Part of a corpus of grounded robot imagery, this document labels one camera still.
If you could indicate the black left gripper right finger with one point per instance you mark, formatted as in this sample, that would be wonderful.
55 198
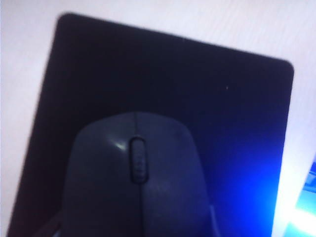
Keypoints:
214 223

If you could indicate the black mouse pad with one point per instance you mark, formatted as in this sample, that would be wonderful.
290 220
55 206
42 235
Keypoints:
153 79

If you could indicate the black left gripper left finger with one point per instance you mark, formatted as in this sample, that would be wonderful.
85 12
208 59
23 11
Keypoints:
53 225

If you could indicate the black computer mouse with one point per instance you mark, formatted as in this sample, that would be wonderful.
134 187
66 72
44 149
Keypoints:
138 177

